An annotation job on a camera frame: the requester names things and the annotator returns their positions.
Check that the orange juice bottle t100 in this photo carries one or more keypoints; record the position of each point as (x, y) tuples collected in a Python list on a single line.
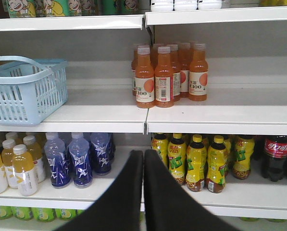
[(144, 73), (198, 74), (164, 79)]

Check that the yellow lemon tea bottle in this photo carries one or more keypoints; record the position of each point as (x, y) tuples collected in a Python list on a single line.
[(216, 158), (159, 143), (196, 160), (244, 148), (177, 158)]

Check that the light blue plastic basket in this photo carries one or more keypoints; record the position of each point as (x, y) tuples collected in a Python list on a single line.
[(31, 90)]

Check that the green cartoon tea can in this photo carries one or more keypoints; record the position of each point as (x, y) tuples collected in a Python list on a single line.
[(52, 8), (21, 8)]

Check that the white peach drink bottle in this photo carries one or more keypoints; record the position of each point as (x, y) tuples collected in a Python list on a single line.
[(209, 4), (185, 5), (161, 5)]

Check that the white metal shelf unit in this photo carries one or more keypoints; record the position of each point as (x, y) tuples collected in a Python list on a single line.
[(247, 81)]

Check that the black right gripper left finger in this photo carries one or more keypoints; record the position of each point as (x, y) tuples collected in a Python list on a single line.
[(118, 208)]

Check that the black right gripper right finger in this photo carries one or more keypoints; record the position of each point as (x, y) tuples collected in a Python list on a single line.
[(168, 207)]

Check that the blue sports drink bottle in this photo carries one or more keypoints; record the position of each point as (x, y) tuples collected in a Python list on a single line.
[(100, 152), (79, 151), (58, 160)]

